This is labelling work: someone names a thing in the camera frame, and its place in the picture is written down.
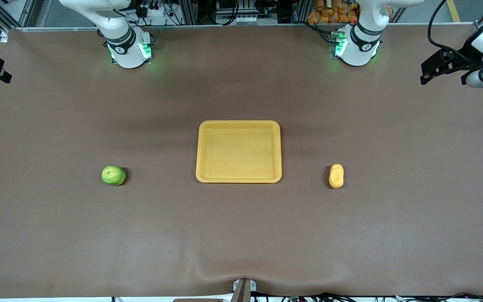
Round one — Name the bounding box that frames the brown table mat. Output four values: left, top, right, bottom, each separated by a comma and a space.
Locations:
0, 25, 483, 299

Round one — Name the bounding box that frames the aluminium frame post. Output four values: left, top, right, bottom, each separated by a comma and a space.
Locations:
294, 0, 310, 23
182, 0, 198, 25

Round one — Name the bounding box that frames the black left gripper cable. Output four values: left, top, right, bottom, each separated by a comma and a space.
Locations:
427, 0, 483, 61

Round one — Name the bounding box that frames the large white power strip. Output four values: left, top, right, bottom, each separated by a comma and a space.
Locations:
139, 3, 171, 26

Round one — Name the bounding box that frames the bag of orange items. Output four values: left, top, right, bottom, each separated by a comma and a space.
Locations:
307, 0, 360, 24

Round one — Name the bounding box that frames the green apple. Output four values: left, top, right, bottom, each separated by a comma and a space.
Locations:
101, 165, 127, 186

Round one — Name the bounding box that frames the yellow bread piece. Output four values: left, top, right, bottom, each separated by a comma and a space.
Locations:
329, 164, 345, 189

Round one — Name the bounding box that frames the yellow plastic tray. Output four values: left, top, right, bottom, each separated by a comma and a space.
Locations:
195, 120, 283, 184

